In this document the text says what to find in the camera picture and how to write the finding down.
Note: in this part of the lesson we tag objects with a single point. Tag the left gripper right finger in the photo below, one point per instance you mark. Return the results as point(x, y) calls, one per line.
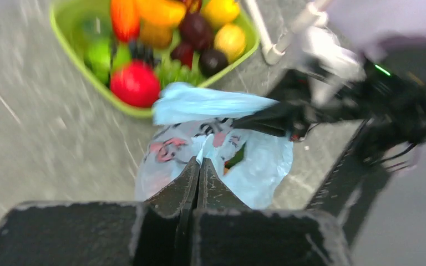
point(212, 192)

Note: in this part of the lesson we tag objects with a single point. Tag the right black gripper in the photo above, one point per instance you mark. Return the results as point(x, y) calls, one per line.
point(295, 112)

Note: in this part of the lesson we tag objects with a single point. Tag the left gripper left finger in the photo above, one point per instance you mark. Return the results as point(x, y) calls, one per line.
point(177, 199)

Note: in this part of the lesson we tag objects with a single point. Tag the blue plastic bag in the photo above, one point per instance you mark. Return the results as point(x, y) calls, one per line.
point(198, 122)

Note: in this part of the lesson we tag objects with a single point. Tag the green fake avocado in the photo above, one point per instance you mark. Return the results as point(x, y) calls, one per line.
point(239, 156)

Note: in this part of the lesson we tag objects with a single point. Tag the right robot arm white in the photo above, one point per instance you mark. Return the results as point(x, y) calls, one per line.
point(390, 93)

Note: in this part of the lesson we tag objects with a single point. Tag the dark purple fake plum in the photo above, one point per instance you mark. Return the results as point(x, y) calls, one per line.
point(211, 62)

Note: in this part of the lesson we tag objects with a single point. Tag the yellow fake fruit front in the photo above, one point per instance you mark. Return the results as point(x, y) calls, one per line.
point(231, 40)

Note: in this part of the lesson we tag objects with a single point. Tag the green fake grapes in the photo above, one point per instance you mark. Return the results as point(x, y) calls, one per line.
point(170, 71)

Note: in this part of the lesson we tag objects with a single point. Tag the yellow fake lemon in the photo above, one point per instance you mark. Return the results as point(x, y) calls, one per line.
point(220, 12)

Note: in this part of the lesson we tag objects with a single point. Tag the dark maroon fake fruit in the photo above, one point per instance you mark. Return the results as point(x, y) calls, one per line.
point(196, 30)

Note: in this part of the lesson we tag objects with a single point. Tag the red fake apple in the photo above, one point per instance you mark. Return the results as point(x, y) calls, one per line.
point(136, 84)

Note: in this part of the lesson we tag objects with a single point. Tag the brown fake kiwi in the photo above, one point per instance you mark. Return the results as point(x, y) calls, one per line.
point(156, 36)

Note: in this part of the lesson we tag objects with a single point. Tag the orange fake mango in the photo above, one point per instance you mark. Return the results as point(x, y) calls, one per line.
point(161, 13)

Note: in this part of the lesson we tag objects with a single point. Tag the black fake grapes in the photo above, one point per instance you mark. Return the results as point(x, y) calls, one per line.
point(141, 52)

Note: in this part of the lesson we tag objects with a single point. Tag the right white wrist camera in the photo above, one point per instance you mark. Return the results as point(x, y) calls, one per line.
point(329, 66)

